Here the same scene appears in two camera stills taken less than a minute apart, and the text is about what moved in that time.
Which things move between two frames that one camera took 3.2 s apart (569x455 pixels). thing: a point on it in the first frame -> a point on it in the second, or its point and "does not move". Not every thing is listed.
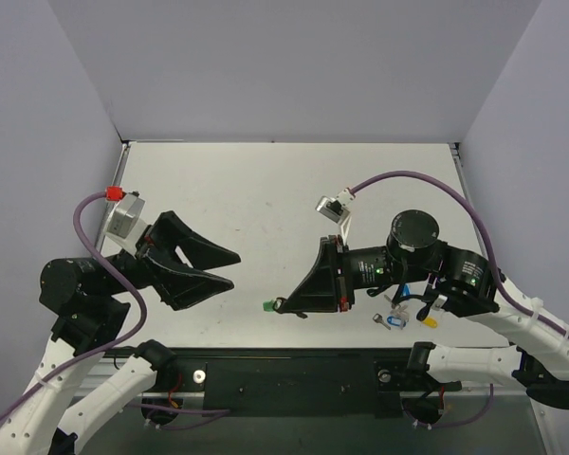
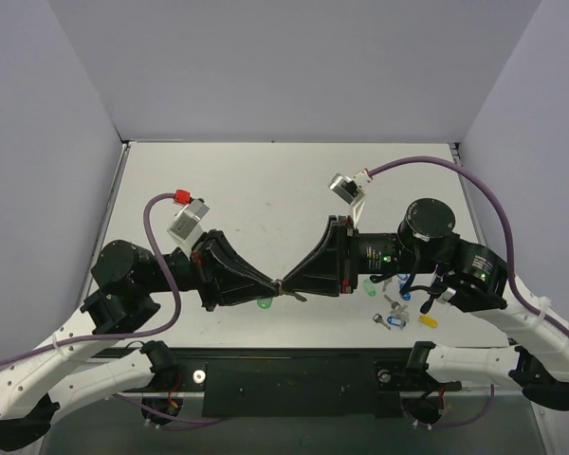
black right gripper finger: (318, 291) -> (319, 273)
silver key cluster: (396, 308) does not move
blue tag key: (392, 320) does not move
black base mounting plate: (358, 382) does not move
